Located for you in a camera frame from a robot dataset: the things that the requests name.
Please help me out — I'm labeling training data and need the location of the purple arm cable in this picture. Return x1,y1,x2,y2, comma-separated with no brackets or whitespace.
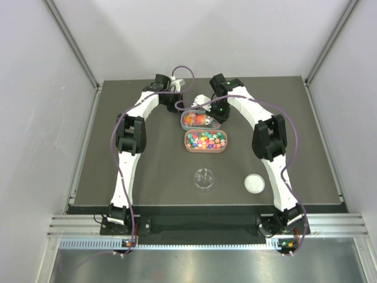
110,65,196,255
175,94,307,257

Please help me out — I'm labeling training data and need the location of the grey slotted cable duct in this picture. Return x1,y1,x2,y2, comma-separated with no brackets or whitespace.
58,238,298,251

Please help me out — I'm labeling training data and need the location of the aluminium corner post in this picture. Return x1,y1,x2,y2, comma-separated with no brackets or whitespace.
304,0,361,85
42,0,100,90

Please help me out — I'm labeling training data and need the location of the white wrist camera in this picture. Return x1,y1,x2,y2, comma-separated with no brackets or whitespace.
191,94,211,111
168,76,186,92

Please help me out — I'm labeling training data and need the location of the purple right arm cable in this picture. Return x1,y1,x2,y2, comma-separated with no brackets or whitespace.
175,94,307,257

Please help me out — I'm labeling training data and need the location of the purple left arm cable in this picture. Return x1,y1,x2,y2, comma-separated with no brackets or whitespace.
110,65,196,255

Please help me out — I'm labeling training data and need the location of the pink oval candy box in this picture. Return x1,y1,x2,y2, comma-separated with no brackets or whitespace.
184,129,228,153

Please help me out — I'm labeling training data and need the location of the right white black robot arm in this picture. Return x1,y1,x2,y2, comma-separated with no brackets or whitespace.
208,74,309,238

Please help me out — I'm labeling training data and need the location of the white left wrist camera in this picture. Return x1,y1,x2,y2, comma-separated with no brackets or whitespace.
168,76,186,92

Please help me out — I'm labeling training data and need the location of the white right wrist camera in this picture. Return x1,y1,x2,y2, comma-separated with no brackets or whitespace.
191,94,211,111

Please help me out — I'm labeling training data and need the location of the left aluminium corner post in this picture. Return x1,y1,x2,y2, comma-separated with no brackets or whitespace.
42,0,100,90

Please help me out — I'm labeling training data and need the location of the clear round glass jar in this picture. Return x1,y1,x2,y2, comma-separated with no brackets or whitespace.
194,168,215,192

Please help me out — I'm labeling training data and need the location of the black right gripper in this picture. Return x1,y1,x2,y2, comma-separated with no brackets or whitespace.
205,100,230,124

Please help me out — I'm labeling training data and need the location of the clear oval gummy box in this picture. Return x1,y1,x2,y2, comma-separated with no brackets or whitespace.
180,110,221,131

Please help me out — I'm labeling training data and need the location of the right aluminium corner post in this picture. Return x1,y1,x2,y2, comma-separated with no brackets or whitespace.
304,0,361,85

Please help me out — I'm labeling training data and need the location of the white round jar lid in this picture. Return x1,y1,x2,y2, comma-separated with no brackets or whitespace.
244,174,265,194

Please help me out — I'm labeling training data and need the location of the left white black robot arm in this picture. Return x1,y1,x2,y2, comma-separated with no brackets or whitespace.
107,74,185,236

